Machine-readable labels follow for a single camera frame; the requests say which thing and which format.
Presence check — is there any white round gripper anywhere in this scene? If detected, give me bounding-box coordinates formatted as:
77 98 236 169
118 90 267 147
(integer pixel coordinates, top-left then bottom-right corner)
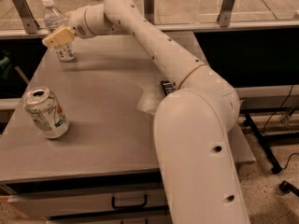
42 7 93 48

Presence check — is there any clear plastic water bottle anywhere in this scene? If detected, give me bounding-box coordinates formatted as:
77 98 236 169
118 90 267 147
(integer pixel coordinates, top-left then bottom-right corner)
42 0 75 62

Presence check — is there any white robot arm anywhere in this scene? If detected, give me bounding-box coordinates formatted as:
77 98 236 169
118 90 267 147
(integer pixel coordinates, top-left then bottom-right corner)
43 0 250 224

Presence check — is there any green object at left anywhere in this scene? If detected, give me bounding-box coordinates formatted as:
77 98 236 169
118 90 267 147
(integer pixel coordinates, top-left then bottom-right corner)
0 57 12 78

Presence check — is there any white green soda can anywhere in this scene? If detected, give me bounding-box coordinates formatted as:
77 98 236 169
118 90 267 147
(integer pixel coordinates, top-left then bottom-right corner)
22 86 69 139

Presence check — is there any dark blue snack wrapper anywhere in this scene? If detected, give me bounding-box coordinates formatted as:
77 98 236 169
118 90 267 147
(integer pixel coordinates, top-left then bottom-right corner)
161 81 176 95

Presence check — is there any upper grey drawer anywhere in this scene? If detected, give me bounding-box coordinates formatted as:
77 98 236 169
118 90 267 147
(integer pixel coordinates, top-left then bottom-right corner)
8 189 166 217

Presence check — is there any grey drawer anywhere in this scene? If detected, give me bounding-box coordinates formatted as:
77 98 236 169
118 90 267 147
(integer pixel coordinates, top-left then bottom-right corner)
8 189 166 217
46 214 172 224

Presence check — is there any lower grey drawer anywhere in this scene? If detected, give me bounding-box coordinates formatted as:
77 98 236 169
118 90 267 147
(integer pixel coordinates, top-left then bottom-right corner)
46 214 172 224

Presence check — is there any black metal stand leg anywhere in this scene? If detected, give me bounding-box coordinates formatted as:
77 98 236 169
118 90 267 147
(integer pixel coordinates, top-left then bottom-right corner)
243 114 299 175

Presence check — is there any black caster wheel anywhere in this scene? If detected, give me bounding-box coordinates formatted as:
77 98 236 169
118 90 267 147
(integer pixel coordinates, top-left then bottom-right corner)
279 181 299 197

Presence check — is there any left metal railing bracket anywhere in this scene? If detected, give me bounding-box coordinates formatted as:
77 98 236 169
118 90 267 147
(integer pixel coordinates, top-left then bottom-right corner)
12 0 39 35

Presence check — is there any metal railing bracket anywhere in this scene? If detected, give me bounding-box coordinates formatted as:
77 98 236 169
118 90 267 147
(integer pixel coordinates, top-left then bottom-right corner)
217 0 235 27
144 0 154 23
12 0 39 35

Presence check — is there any middle metal railing bracket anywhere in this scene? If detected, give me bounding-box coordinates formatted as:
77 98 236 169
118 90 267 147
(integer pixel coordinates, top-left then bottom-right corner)
144 0 154 23

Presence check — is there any right metal railing bracket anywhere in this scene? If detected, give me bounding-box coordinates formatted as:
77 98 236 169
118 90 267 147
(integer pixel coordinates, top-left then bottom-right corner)
217 0 235 27

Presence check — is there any black drawer handle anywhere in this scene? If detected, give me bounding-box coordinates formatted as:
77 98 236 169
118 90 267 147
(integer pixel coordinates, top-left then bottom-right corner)
111 194 148 210

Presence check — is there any black floor cable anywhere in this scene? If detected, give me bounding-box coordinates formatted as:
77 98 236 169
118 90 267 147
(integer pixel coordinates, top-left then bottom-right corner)
281 152 299 171

